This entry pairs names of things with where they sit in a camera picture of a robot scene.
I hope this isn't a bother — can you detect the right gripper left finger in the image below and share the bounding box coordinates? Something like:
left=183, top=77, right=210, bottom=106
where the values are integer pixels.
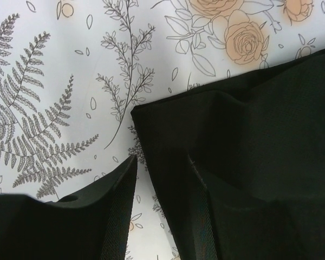
left=0, top=155, right=137, bottom=259

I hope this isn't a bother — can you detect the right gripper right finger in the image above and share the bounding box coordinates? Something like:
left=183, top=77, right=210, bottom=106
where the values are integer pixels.
left=188, top=161, right=325, bottom=259

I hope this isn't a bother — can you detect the black t-shirt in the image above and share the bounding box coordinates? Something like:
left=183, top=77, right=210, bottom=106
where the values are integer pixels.
left=131, top=49, right=325, bottom=259

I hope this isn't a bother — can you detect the floral patterned table mat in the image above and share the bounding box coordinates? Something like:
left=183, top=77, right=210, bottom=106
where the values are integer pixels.
left=0, top=1, right=325, bottom=259

